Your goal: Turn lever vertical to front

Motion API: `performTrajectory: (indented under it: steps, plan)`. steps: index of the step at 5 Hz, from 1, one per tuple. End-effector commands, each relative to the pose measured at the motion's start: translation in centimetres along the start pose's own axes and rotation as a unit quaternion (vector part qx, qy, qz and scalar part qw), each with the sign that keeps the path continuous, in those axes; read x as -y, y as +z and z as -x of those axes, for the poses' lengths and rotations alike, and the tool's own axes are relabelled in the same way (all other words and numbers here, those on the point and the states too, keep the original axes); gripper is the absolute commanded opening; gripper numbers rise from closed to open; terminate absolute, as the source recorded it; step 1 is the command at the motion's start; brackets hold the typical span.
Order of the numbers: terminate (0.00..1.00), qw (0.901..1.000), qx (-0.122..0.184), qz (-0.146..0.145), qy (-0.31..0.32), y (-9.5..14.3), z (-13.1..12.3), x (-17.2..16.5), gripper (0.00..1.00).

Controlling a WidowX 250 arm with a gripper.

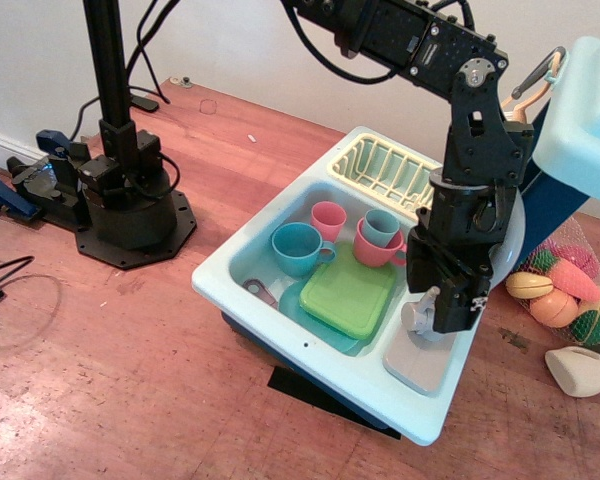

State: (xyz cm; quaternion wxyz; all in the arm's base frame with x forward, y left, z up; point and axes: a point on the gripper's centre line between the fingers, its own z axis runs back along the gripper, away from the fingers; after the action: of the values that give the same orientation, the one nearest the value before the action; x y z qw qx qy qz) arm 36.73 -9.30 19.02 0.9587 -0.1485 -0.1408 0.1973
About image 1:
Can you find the green toy fruit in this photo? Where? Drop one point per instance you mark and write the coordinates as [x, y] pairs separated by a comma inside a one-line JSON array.
[[585, 329]]

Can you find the yellow toy lemon half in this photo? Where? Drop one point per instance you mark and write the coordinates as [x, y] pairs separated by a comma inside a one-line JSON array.
[[526, 285]]

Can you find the cream toy bottle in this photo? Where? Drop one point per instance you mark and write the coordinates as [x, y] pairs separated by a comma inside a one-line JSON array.
[[576, 370]]

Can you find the light blue toy sink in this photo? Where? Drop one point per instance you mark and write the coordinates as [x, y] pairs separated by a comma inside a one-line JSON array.
[[360, 382]]

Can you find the teal toy mug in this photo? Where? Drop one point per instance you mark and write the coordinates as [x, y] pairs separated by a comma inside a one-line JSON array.
[[299, 247]]

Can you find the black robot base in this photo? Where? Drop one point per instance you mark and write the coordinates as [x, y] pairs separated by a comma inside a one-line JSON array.
[[137, 216]]

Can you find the grey faucet base plate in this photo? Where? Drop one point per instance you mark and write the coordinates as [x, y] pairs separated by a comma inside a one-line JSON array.
[[417, 361]]

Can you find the light blue toy shelf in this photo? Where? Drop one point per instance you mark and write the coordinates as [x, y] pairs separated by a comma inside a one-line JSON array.
[[564, 170]]

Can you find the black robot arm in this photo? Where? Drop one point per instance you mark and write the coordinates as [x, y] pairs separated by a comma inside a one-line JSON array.
[[448, 58]]

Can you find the pink toy mug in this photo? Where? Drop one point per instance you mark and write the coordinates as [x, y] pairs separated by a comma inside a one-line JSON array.
[[374, 256]]

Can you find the mesh bag of toy food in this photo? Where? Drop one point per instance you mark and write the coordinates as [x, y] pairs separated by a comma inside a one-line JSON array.
[[567, 242]]

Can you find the orange toy fruit half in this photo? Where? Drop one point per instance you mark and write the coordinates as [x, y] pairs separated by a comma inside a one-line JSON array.
[[556, 309]]

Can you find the pink toy cup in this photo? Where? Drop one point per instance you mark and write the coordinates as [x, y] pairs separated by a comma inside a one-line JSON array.
[[328, 218]]

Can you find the blue-grey toy cup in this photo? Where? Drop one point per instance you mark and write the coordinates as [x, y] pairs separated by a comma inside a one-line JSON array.
[[379, 227]]

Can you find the teal square toy plate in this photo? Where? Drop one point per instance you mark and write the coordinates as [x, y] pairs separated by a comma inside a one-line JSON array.
[[289, 306]]

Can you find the orange toy carrot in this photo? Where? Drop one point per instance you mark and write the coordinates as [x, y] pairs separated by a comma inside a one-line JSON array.
[[570, 279]]

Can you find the blue clamp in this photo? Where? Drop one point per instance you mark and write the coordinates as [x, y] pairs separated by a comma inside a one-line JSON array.
[[52, 183]]

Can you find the grey toy faucet lever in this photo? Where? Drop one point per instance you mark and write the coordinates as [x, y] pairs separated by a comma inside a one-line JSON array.
[[418, 316]]

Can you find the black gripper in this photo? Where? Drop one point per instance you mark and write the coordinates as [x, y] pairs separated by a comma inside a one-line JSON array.
[[464, 243]]

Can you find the hanging toy utensil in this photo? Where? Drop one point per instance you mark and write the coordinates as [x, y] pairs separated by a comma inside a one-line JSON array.
[[535, 86]]

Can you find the cream dish drying rack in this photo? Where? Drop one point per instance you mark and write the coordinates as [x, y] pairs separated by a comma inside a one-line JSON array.
[[390, 174]]

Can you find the brown toy utensil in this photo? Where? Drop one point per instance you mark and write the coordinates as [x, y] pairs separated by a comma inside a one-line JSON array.
[[258, 289]]

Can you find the green square toy plate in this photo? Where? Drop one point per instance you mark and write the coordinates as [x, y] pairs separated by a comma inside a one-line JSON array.
[[348, 295]]

